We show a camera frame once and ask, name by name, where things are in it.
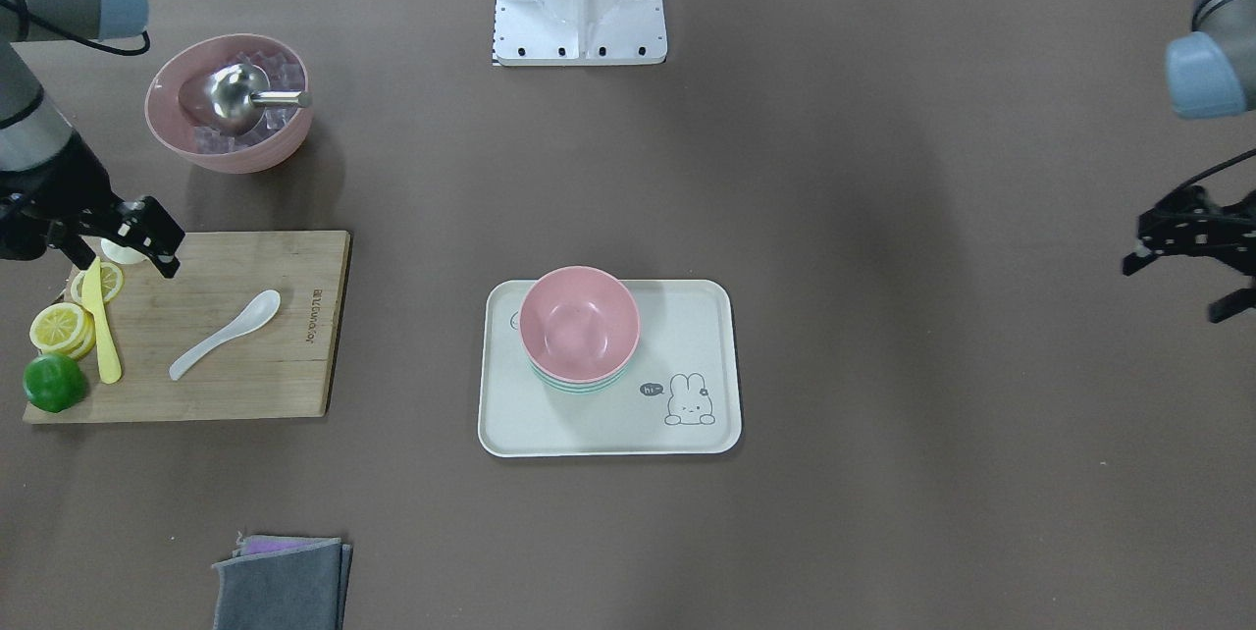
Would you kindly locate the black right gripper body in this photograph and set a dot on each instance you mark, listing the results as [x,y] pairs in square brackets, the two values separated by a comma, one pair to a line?
[71,181]

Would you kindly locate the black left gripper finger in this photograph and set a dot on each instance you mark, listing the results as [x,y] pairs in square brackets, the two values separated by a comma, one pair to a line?
[1236,302]

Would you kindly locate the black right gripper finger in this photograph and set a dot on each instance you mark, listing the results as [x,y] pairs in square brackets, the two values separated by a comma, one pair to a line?
[147,227]

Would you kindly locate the white ceramic spoon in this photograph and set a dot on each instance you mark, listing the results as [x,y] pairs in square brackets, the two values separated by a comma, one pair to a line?
[258,313]

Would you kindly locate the small pink bowl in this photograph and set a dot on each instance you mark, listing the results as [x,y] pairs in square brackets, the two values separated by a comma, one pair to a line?
[579,323]

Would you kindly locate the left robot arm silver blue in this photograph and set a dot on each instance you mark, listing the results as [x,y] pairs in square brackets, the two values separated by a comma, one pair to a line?
[1209,74]

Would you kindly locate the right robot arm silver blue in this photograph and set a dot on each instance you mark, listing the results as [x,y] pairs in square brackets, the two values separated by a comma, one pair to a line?
[32,126]

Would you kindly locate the large pink ice bowl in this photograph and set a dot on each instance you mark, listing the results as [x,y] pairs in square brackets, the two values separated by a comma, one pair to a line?
[275,139]

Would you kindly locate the lemon slice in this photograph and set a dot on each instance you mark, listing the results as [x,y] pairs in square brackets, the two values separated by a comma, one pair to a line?
[63,328]
[112,280]

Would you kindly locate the yellow plastic knife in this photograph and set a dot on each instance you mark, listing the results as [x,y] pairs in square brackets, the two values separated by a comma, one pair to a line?
[109,363]

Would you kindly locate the metal ice scoop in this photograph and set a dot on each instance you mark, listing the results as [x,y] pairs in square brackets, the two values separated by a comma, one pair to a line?
[233,100]

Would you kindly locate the green lime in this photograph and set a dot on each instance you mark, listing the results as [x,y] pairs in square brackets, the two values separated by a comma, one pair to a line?
[53,382]

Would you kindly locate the grey folded cloth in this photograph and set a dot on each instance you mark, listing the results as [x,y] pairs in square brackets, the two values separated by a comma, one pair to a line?
[283,582]

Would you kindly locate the stacked green bowls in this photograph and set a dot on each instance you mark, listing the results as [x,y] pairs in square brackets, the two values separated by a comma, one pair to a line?
[598,385]

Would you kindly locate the cream rabbit tray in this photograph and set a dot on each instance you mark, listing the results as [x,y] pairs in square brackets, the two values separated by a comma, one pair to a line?
[678,395]

